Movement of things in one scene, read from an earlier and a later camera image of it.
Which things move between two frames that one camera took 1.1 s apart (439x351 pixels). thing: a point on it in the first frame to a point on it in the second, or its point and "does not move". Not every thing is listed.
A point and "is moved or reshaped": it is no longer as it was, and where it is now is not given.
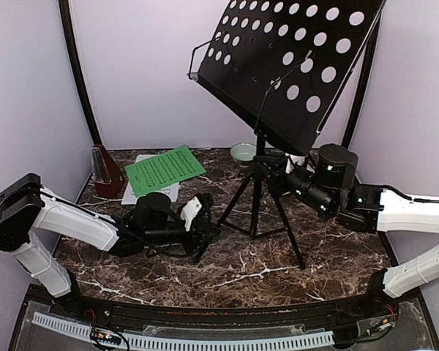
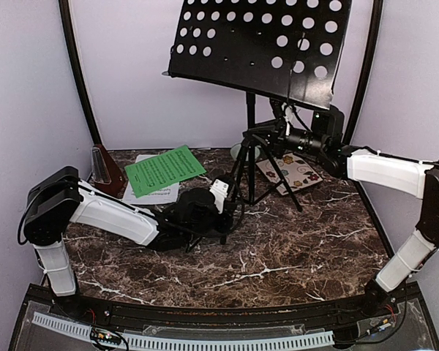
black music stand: (274, 68) is moved or reshaped
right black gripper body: (277, 186) to (279, 139)
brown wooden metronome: (107, 174) does not move
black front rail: (226, 317) does not move
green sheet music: (159, 172) does not move
